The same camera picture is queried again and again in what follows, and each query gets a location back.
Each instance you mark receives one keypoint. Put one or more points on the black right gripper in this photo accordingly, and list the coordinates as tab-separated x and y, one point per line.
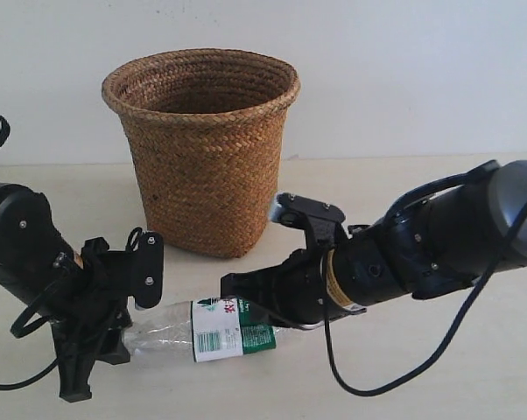
345	281

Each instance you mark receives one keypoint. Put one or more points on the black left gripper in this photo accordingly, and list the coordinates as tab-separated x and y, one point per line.
87	316

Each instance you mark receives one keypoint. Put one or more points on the clear plastic bottle green label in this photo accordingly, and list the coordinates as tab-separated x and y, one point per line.
208	329

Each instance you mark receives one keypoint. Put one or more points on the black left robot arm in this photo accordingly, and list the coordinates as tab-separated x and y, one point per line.
31	248

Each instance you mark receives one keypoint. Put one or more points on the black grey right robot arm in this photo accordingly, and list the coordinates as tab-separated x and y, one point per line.
434	240

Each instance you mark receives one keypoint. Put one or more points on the brown woven wicker basket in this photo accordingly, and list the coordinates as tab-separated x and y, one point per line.
205	128

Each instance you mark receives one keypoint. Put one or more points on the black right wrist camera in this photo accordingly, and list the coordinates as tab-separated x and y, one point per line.
321	222

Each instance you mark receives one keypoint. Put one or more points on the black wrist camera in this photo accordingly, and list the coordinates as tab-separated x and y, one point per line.
137	271
321	222

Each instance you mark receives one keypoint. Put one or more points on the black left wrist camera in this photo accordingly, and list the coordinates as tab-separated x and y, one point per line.
137	271

